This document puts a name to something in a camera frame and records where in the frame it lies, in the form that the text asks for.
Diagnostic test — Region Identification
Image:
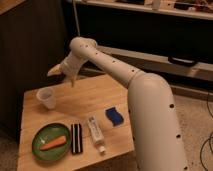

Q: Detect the vertical metal pole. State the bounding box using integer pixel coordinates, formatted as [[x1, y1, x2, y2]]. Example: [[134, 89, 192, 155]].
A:
[[72, 0, 81, 37]]

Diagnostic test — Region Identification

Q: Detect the wooden table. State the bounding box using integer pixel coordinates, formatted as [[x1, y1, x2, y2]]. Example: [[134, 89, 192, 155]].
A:
[[17, 75, 134, 171]]

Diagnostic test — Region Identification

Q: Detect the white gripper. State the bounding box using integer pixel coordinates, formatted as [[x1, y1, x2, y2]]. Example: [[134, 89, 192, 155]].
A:
[[47, 53, 87, 87]]

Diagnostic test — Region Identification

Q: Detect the white toothpaste tube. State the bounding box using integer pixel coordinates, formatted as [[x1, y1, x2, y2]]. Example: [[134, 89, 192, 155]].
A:
[[87, 116, 106, 154]]

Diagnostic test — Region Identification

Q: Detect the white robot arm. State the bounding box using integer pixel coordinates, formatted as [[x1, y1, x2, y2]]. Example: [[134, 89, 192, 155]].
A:
[[48, 37, 190, 171]]

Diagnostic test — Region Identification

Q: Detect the green ceramic bowl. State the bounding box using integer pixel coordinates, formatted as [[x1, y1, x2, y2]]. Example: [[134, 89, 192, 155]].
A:
[[32, 123, 71, 162]]

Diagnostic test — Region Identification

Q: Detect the orange carrot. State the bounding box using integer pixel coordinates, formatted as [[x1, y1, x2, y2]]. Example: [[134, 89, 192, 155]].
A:
[[40, 136, 66, 151]]

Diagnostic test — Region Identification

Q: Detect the black floor cable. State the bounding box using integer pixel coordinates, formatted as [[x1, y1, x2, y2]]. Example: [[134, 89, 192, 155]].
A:
[[199, 89, 213, 171]]

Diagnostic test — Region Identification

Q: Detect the black handle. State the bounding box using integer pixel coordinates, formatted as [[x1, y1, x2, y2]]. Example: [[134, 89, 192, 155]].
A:
[[168, 57, 198, 67]]

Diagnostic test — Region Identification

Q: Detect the white plastic cup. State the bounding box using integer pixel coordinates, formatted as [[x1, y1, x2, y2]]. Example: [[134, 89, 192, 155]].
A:
[[36, 87, 56, 109]]

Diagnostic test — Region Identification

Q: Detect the blue sponge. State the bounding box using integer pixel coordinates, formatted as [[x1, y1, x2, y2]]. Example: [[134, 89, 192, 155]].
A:
[[105, 107, 124, 126]]

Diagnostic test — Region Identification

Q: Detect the black white striped block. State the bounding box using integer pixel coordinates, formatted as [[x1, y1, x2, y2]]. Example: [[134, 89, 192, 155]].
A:
[[71, 124, 83, 155]]

